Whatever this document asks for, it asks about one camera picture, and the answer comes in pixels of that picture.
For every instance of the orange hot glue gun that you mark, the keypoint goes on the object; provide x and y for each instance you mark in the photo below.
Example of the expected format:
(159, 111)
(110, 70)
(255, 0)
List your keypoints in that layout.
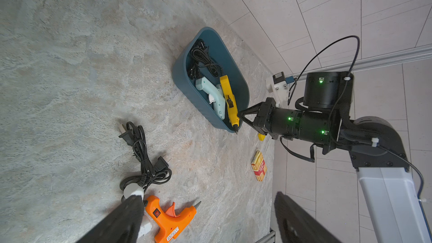
(170, 224)

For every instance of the yellow hot glue gun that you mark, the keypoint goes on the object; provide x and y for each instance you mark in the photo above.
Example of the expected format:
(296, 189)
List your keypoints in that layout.
(230, 102)

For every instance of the mint green hot glue gun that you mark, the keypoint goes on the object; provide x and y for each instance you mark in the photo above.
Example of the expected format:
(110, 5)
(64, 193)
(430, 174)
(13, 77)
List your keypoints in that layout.
(215, 95)

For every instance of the teal plastic storage box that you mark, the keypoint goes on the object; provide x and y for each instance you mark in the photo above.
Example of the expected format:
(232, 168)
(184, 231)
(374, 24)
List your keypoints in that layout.
(207, 56)

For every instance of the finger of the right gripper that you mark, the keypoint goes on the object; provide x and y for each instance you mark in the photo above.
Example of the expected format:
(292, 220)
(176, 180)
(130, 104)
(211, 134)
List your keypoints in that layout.
(251, 110)
(250, 122)

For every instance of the small yellow block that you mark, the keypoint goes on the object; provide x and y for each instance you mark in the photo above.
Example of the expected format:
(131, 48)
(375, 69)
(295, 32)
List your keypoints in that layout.
(261, 137)

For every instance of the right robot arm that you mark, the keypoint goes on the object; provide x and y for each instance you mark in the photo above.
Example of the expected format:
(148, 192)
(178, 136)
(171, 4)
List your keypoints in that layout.
(377, 154)

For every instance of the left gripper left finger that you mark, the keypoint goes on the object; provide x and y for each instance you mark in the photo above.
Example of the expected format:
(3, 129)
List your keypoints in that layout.
(122, 225)

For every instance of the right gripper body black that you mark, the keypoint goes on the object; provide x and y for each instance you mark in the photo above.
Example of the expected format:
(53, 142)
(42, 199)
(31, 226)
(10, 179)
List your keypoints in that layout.
(311, 126)

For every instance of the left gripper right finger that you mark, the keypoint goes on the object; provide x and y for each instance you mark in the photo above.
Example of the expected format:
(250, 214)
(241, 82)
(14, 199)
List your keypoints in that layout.
(296, 225)

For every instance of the white hot glue gun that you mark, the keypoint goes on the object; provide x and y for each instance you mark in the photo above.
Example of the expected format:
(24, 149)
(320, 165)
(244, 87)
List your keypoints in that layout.
(150, 174)

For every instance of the red yellow small carton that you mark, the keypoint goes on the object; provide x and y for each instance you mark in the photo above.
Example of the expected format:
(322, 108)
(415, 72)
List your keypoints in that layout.
(259, 166)

